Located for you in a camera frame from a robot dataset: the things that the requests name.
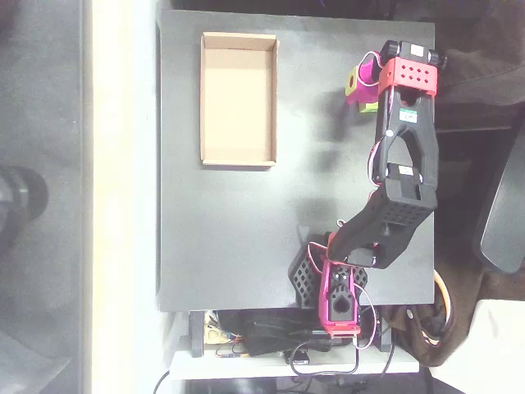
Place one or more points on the small black connector box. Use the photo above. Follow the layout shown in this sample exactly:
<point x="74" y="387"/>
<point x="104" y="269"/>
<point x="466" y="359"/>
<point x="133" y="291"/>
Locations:
<point x="301" y="357"/>

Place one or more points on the yellow-green cube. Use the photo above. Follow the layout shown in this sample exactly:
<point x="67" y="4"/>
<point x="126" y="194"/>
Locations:
<point x="368" y="107"/>

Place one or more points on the black round cylinder object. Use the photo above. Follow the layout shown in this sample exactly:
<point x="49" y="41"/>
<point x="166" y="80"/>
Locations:
<point x="20" y="197"/>

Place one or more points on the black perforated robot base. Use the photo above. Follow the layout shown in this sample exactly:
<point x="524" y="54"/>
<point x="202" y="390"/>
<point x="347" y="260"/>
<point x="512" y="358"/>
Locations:
<point x="303" y="279"/>

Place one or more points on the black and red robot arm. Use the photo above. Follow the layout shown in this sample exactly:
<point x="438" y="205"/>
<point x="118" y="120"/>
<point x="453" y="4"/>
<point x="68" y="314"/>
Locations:
<point x="410" y="135"/>

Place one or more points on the shallow cardboard box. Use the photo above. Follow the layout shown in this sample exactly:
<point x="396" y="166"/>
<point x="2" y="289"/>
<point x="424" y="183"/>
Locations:
<point x="238" y="102"/>

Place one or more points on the black fabric bag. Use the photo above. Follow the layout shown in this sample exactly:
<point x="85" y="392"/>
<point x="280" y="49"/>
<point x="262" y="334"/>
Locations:
<point x="270" y="332"/>

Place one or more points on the white shelf board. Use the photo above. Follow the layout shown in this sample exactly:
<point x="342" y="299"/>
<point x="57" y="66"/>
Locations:
<point x="246" y="366"/>

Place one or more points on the magenta gripper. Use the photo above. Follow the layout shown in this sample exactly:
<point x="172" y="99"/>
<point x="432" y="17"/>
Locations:
<point x="363" y="84"/>

